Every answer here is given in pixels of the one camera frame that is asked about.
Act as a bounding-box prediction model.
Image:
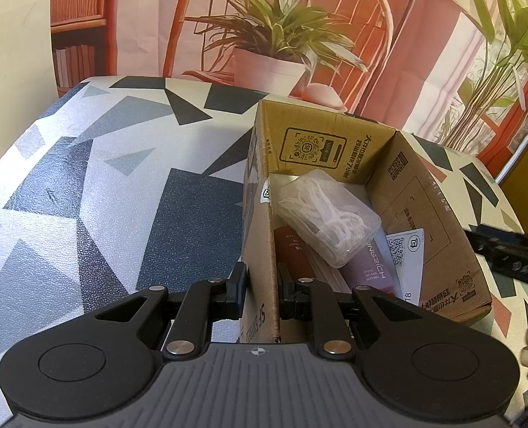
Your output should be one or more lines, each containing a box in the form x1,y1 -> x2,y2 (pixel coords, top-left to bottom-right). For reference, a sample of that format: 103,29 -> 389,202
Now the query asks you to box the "clear plastic floss pick box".
277,169 -> 383,269

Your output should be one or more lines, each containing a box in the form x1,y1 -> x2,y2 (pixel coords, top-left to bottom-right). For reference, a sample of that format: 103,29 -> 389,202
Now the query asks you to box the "cardboard box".
239,100 -> 493,345

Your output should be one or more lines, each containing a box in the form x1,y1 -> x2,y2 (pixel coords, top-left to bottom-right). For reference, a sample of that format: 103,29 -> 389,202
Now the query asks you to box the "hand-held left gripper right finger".
276,262 -> 420,361

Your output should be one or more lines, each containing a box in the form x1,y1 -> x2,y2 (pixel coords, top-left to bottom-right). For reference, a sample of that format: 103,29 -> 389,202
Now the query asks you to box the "white printed paper sheet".
386,227 -> 426,309

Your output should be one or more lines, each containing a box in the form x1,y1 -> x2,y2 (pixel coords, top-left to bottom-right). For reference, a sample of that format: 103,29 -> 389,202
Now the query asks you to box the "red-brown small carton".
273,226 -> 350,294

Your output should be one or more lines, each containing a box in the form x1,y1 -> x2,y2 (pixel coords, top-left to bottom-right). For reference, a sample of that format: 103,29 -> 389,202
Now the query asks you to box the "wall poster with plants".
50,0 -> 528,179

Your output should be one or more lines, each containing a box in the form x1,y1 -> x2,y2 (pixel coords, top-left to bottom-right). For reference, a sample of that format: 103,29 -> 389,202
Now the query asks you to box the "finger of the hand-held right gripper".
466,222 -> 528,287

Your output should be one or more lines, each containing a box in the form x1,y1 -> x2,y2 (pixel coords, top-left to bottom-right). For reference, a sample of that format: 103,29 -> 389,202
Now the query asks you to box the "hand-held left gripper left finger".
94,262 -> 248,362

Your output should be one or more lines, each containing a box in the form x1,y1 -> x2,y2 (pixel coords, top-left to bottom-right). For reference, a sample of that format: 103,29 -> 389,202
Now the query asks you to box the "purple bottle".
341,226 -> 404,300

